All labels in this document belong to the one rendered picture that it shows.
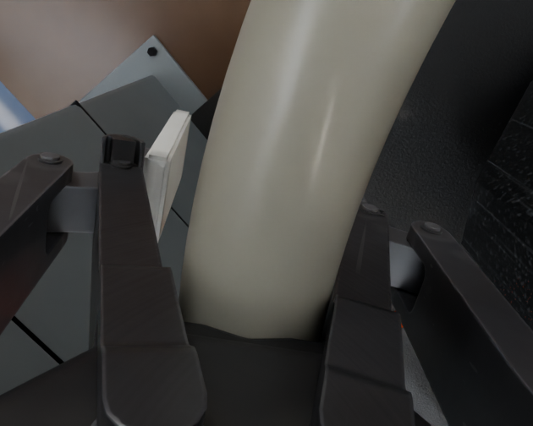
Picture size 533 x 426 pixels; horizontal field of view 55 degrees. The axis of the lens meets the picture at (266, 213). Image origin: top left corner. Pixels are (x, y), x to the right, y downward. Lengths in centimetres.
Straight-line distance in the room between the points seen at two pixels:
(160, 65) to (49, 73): 22
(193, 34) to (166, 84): 11
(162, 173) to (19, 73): 101
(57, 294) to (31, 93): 77
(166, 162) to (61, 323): 27
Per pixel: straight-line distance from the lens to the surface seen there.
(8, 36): 116
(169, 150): 17
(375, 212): 16
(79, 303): 44
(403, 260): 16
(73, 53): 111
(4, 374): 36
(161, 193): 16
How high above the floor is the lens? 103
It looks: 70 degrees down
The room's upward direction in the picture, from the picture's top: 175 degrees counter-clockwise
